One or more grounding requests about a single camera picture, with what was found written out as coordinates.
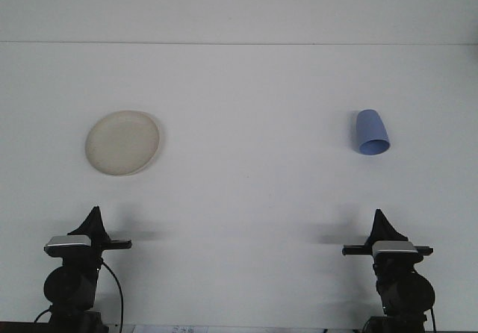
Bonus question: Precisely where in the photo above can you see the pale round plate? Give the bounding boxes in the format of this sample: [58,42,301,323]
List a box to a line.
[84,110,161,177]

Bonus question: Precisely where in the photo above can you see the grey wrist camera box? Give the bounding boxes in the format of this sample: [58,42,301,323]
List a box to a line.
[372,240,418,257]
[43,235,93,258]

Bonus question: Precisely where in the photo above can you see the pale blue cup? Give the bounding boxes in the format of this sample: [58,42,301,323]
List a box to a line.
[354,108,392,157]

